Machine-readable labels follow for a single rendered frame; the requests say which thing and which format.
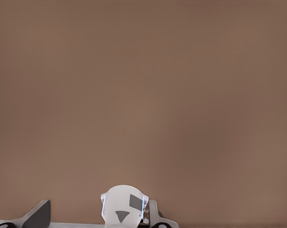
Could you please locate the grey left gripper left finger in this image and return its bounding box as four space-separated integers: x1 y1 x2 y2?
0 199 52 228

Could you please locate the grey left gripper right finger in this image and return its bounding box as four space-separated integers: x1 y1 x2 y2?
148 199 180 228

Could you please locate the white rounded object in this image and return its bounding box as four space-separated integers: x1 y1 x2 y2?
100 184 150 226

